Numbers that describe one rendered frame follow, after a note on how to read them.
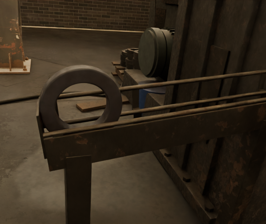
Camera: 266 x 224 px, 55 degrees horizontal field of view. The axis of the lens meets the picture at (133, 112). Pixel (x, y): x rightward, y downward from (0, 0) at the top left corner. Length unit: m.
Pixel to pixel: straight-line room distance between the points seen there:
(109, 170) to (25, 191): 0.44
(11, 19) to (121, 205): 2.33
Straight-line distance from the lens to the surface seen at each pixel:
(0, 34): 3.10
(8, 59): 3.15
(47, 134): 0.58
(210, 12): 1.16
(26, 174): 1.47
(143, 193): 1.34
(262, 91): 0.88
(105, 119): 0.60
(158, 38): 1.91
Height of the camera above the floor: 0.89
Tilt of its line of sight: 25 degrees down
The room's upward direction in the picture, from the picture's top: 6 degrees clockwise
